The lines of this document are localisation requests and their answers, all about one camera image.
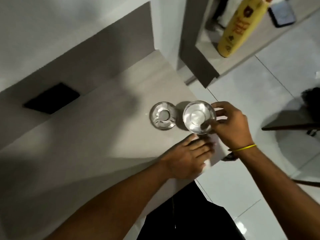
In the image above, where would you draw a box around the person's right hand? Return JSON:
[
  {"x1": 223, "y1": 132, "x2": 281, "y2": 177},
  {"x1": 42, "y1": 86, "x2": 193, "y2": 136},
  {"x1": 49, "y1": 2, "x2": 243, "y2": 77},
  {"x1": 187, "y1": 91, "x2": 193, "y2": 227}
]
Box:
[{"x1": 209, "y1": 101, "x2": 255, "y2": 151}]

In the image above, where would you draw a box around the person's left hand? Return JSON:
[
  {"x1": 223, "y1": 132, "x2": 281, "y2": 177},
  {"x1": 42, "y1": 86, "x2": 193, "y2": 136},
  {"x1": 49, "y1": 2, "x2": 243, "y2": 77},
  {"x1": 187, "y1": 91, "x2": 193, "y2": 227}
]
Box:
[{"x1": 160, "y1": 134, "x2": 216, "y2": 180}]

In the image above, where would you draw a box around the white cloth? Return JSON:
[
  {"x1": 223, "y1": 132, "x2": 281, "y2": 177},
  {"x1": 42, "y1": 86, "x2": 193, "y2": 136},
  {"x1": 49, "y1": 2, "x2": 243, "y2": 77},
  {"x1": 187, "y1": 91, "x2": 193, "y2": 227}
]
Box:
[{"x1": 191, "y1": 133, "x2": 231, "y2": 173}]

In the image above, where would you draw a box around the clear drinking glass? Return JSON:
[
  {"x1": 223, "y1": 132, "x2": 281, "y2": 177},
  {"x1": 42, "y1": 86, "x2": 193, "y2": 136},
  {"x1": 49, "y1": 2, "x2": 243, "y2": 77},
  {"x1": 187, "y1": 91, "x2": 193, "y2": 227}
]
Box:
[
  {"x1": 182, "y1": 100, "x2": 217, "y2": 135},
  {"x1": 149, "y1": 101, "x2": 178, "y2": 131}
]

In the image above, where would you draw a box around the person's left forearm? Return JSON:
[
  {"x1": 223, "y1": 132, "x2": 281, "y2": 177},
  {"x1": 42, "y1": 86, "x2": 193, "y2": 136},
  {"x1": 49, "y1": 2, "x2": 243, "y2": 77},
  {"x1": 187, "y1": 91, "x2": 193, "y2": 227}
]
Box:
[{"x1": 44, "y1": 160, "x2": 175, "y2": 240}]

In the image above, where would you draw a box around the person's right forearm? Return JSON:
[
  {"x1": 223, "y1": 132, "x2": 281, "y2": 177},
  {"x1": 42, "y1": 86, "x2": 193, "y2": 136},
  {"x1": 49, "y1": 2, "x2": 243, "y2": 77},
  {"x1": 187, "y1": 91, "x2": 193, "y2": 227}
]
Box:
[{"x1": 229, "y1": 145, "x2": 320, "y2": 240}]

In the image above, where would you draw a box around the yellow wristband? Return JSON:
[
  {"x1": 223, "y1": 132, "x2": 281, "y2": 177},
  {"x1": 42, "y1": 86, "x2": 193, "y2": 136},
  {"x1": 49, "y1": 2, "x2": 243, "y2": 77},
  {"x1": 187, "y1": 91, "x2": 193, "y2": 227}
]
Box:
[{"x1": 228, "y1": 144, "x2": 257, "y2": 152}]

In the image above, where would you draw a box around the person's black clothing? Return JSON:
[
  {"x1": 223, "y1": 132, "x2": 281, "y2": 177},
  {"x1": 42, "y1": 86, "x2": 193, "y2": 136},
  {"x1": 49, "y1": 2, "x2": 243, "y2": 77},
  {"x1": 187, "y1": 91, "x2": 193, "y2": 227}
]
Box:
[{"x1": 137, "y1": 181, "x2": 247, "y2": 240}]

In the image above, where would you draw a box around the grey shelf unit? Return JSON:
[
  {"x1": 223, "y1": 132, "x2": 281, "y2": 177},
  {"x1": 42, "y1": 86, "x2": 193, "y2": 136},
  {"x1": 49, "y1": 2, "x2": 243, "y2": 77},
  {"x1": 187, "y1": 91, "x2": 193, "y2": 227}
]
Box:
[{"x1": 179, "y1": 0, "x2": 320, "y2": 88}]

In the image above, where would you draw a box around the dark wooden stool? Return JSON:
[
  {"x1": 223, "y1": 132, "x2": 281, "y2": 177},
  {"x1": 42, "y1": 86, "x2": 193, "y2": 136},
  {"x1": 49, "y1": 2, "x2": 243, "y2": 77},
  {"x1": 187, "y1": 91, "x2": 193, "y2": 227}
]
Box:
[{"x1": 261, "y1": 97, "x2": 320, "y2": 135}]

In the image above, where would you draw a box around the yellow plastic bottle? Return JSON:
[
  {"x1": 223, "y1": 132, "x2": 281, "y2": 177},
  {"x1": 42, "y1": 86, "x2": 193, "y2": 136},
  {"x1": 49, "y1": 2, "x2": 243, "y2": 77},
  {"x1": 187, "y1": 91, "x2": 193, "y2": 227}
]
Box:
[{"x1": 217, "y1": 0, "x2": 271, "y2": 58}]

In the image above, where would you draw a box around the dark smartphone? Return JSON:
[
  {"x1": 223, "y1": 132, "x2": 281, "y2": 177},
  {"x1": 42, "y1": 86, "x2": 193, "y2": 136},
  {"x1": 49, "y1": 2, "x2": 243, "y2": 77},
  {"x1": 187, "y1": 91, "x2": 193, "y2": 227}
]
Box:
[{"x1": 268, "y1": 0, "x2": 297, "y2": 28}]

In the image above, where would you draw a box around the black square wall socket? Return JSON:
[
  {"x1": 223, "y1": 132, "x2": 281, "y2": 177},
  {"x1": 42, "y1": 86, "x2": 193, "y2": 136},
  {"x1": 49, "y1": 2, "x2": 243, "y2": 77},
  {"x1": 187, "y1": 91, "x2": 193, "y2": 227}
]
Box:
[{"x1": 23, "y1": 82, "x2": 81, "y2": 115}]

